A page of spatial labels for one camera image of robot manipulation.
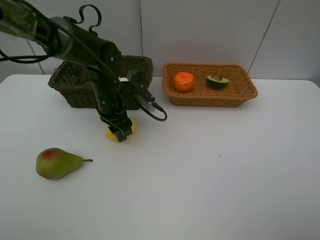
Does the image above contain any pink bottle white cap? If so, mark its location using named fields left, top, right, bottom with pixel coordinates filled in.
left=119, top=77, right=129, bottom=82

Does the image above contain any yellow lemon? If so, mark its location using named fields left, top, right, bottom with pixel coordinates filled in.
left=105, top=117, right=137, bottom=142

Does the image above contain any green red pear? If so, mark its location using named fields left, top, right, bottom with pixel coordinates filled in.
left=35, top=148, right=93, bottom=180

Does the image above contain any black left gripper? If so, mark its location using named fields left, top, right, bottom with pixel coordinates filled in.
left=98, top=110, right=133, bottom=142

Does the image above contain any orange tangerine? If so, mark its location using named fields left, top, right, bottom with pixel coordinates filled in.
left=173, top=72, right=195, bottom=93

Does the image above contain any dark brown wicker basket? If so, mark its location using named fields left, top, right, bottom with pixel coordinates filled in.
left=48, top=55, right=154, bottom=109

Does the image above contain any black left camera cable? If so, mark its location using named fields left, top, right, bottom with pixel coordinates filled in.
left=0, top=0, right=168, bottom=123

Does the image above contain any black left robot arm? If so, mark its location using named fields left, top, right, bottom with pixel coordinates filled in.
left=0, top=0, right=133, bottom=142

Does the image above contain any halved avocado with pit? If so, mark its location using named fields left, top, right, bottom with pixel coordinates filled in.
left=206, top=73, right=230, bottom=90

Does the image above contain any orange wicker basket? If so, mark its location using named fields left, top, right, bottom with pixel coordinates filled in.
left=162, top=62, right=258, bottom=108

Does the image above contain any dark green pump bottle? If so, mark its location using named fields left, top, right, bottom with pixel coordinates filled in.
left=126, top=69, right=148, bottom=87

